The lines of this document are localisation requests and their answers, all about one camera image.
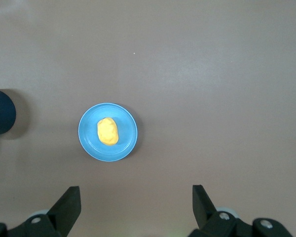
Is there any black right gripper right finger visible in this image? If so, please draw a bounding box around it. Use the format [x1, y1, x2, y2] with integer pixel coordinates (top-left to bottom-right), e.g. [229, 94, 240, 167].
[188, 184, 293, 237]

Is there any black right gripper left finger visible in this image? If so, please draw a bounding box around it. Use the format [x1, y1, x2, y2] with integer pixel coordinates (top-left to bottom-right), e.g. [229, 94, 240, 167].
[0, 186, 81, 237]

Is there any yellow potato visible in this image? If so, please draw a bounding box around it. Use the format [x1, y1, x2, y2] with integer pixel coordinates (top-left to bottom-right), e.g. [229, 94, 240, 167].
[97, 117, 119, 146]

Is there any blue round plate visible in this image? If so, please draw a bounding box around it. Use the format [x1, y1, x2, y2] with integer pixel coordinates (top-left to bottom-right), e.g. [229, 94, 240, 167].
[78, 103, 139, 162]

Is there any black pot with blue handle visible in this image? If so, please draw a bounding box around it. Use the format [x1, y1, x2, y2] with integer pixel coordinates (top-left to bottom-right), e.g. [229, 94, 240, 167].
[0, 88, 17, 138]

